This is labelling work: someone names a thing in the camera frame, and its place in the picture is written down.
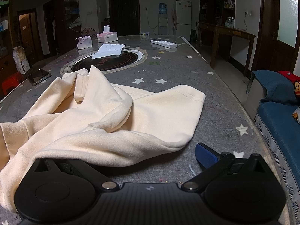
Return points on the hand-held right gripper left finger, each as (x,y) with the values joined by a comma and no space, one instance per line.
(70,166)

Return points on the butterfly print pillow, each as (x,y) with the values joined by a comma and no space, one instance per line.
(297,116)

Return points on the white water dispenser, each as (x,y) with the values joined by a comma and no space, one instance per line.
(163,24)

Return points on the wooden side desk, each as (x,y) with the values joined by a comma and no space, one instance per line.
(225,31)

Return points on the white refrigerator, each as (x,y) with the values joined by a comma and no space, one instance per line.
(182,16)

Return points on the white tissue sheet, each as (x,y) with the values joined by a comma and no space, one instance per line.
(106,50)

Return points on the small flat box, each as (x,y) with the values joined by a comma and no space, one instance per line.
(144,34)

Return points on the white wall socket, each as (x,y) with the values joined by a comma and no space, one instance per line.
(248,13)

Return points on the printed paper bag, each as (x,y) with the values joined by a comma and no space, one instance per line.
(21,59)

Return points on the blue water bottle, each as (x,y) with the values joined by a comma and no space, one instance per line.
(162,9)

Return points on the small pink white tissue pack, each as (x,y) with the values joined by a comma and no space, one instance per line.
(84,43)

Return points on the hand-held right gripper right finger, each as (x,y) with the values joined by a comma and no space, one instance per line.
(206,155)

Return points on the blue covered sofa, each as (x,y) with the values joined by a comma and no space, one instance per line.
(276,117)

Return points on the cream fleece garment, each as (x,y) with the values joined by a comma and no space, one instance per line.
(93,121)

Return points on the dark wooden display cabinet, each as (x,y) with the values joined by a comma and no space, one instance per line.
(215,2)

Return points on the white remote control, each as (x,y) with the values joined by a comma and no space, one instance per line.
(164,43)

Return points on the red monkey plush pillow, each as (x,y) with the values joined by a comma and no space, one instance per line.
(291,82)

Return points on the wooden door with frosted glass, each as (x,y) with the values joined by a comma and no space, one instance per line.
(269,39)

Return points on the large pink white tissue box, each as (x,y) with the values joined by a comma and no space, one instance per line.
(106,36)

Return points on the dark wooden shelf cabinet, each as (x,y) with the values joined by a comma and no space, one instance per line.
(68,23)

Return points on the round built-in induction cooker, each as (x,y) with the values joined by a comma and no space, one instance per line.
(126,61)

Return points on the dark wooden door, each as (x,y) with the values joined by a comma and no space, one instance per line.
(124,9)

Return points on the red plastic stool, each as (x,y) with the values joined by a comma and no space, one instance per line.
(10,82)

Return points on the red patterned play tent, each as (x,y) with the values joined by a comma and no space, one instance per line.
(89,32)

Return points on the dark smartphone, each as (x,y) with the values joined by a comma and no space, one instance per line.
(38,76)

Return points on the grey star print tablecloth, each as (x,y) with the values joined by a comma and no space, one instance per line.
(178,75)

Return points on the glass jar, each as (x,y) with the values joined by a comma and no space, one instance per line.
(229,22)

